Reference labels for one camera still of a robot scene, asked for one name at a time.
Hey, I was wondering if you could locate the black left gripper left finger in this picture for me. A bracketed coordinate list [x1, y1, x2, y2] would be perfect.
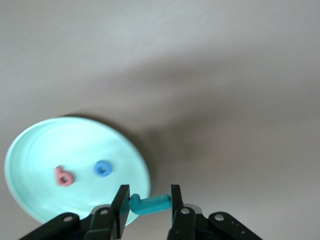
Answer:
[84, 184, 131, 240]

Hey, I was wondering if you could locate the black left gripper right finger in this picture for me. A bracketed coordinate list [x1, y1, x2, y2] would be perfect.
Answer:
[166, 184, 197, 240]

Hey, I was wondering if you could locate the teal foam letter j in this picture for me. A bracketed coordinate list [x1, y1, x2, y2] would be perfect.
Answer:
[128, 193, 172, 216]

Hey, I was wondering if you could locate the blue foam letter o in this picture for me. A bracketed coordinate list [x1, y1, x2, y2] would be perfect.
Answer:
[93, 160, 113, 177]

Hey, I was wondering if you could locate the pink foam letter b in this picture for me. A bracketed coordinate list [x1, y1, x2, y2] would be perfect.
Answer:
[53, 164, 75, 187]

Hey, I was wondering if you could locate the green plate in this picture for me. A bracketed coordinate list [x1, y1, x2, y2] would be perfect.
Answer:
[4, 116, 152, 226]

